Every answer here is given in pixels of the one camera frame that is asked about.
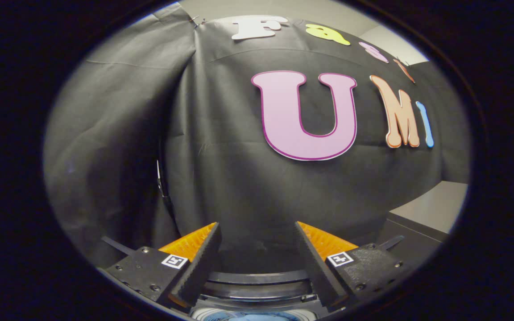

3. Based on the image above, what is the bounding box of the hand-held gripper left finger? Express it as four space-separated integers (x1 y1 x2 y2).
104 222 223 309

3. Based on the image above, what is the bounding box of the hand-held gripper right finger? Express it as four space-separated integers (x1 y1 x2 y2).
294 221 412 309

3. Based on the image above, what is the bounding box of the light blue shirt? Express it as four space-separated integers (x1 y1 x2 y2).
215 311 298 321

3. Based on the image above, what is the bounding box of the black backdrop cloth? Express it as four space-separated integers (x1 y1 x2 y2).
42 4 472 276

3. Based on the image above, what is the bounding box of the beige cabinet with dark top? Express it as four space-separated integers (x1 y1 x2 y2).
374 180 469 264

